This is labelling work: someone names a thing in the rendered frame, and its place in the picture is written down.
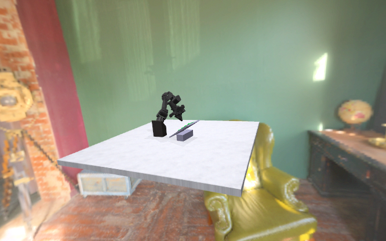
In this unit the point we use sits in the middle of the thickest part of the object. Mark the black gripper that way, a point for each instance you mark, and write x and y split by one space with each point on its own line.
178 114

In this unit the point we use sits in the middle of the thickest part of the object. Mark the lavender switch panel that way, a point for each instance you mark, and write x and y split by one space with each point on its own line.
184 133

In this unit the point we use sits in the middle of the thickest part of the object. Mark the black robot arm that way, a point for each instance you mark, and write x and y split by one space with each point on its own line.
162 114

